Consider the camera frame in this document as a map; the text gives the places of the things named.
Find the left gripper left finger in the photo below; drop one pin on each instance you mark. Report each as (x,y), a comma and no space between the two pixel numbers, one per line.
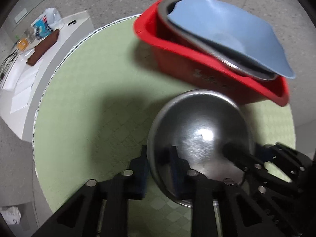
(100,208)

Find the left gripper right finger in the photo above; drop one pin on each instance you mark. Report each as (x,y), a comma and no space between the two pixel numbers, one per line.
(219,208)

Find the medium steel bowl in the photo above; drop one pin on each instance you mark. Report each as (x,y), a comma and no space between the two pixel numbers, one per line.
(198,124)

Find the blue plastic bowl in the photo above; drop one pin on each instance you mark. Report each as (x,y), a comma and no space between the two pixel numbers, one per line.
(234,30)

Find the large steel bowl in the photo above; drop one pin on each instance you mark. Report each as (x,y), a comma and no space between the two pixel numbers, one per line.
(240,66)

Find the round table green cloth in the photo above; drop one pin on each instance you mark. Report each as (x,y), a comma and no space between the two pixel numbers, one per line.
(95,116)

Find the red plastic basin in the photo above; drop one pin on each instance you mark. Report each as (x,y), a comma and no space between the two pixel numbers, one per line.
(177,58)

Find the white papers on counter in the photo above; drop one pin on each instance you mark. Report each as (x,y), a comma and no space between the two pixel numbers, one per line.
(23,88)

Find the white sink counter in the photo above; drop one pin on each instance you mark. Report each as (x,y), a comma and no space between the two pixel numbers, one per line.
(76,27)

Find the brown cloth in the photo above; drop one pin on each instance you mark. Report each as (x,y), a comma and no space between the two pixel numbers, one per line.
(43,47)

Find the orange object on counter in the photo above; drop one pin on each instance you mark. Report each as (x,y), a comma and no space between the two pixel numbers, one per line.
(22,44)

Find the plastic bag with items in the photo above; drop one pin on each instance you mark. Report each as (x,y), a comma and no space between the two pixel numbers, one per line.
(49,21)

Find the wall mirror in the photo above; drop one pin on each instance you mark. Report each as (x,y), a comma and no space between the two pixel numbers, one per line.
(20,10)

